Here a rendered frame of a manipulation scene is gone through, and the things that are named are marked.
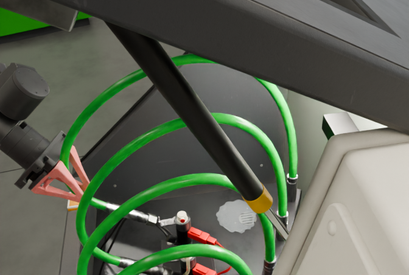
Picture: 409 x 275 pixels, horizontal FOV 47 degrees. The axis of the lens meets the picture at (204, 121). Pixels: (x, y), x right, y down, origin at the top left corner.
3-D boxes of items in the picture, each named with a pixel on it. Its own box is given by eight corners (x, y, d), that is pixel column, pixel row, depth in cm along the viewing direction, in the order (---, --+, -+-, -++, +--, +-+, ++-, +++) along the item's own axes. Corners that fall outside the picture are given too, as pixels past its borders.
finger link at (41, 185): (105, 172, 79) (61, 135, 77) (92, 196, 73) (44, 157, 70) (81, 194, 82) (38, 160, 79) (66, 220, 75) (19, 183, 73)
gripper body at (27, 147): (70, 136, 79) (35, 106, 77) (46, 168, 70) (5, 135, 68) (48, 159, 81) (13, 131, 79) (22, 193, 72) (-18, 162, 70)
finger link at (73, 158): (106, 171, 80) (62, 134, 77) (92, 195, 73) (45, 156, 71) (81, 193, 82) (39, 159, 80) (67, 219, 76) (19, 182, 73)
